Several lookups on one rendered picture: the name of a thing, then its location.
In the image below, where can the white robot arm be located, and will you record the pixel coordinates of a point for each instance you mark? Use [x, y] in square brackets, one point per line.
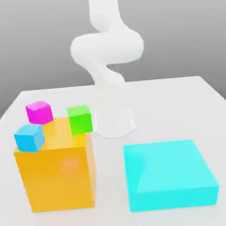
[107, 47]

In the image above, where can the small green cube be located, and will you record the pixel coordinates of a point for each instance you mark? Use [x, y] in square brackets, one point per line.
[80, 121]

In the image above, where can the small magenta cube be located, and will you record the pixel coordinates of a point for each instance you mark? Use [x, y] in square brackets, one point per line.
[39, 113]

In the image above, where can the small blue cube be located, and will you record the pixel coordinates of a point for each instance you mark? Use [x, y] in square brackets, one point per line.
[28, 139]

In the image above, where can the large cyan box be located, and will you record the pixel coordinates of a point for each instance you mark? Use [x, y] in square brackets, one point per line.
[168, 170]

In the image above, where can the large orange box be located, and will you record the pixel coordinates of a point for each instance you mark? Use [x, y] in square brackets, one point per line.
[56, 174]

